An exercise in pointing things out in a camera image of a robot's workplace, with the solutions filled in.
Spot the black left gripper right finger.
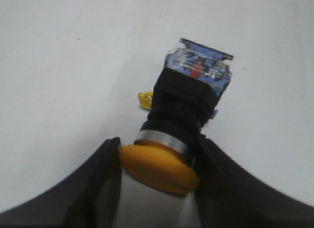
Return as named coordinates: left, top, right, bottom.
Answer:
left=194, top=135, right=314, bottom=228

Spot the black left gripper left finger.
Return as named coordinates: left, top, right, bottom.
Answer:
left=0, top=138, right=122, bottom=228

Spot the yellow push button switch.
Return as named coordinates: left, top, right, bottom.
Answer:
left=119, top=38, right=234, bottom=195

